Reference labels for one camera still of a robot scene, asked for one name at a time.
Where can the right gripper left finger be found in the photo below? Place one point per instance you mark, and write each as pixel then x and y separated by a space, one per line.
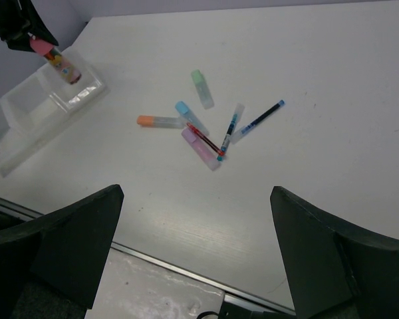
pixel 51 266

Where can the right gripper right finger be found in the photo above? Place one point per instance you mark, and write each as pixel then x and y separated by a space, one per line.
pixel 335 269

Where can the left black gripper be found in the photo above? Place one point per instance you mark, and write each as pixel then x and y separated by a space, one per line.
pixel 19 20

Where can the pink cap glue stick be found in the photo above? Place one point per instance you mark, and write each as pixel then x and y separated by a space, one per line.
pixel 63 66

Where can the orange cap highlighter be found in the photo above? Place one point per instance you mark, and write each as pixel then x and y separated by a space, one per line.
pixel 160 122

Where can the purple cap highlighter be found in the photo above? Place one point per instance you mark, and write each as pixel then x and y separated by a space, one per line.
pixel 201 149

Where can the clear plastic organizer tray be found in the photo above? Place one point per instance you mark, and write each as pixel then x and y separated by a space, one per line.
pixel 36 109

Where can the dark blue gel pen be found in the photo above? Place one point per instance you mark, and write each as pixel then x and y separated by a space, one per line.
pixel 246 129

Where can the teal gel pen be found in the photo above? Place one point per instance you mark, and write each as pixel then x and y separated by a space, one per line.
pixel 234 119

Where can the blue cap highlighter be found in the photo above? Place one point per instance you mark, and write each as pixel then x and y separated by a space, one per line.
pixel 187 114

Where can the red gel pen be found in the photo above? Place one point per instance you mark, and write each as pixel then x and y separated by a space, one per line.
pixel 203 137

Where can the green cap highlighter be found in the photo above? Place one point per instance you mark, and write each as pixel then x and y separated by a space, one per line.
pixel 202 89

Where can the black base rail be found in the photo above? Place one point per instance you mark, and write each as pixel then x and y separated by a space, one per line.
pixel 233 297

